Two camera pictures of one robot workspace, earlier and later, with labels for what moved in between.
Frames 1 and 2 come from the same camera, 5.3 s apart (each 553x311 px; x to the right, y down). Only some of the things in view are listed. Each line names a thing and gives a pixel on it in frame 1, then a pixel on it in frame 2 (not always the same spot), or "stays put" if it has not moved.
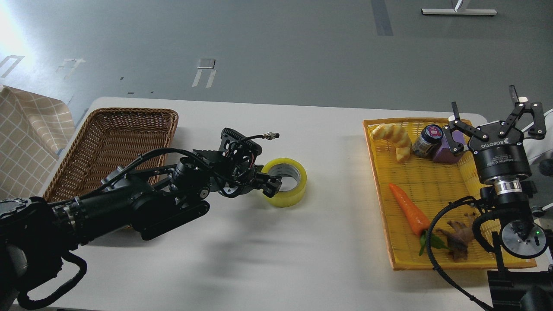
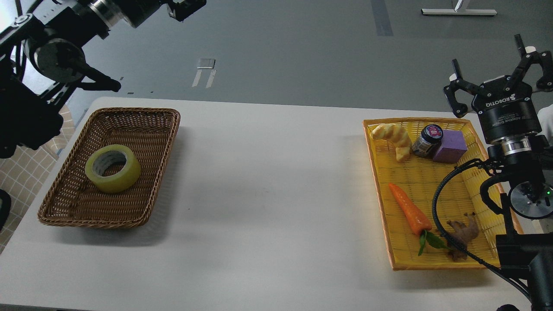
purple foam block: (444, 155) stays put
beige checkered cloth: (34, 129) stays put
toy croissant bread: (395, 134) stays put
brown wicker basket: (135, 141) stays put
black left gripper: (231, 180) → (135, 11)
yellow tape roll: (283, 167) → (112, 169)
